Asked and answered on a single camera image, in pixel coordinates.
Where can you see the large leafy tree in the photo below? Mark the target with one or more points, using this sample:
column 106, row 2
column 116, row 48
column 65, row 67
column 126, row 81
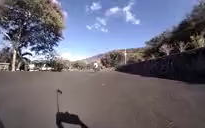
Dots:
column 26, row 23

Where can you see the pale pole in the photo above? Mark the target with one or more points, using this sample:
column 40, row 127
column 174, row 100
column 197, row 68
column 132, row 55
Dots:
column 125, row 56

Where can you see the dark stone wall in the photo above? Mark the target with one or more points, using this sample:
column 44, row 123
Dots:
column 176, row 66

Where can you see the person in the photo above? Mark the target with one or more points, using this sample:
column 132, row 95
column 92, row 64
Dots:
column 95, row 66

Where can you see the dark asphalt road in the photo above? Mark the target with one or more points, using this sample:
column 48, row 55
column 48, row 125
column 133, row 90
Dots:
column 123, row 100

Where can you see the row of bushes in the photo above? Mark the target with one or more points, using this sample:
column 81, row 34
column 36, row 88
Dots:
column 61, row 64

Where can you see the distant hill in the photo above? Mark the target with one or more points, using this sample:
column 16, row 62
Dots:
column 113, row 55

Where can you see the wooded slope above wall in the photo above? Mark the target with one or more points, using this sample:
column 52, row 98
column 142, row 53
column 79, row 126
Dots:
column 190, row 33

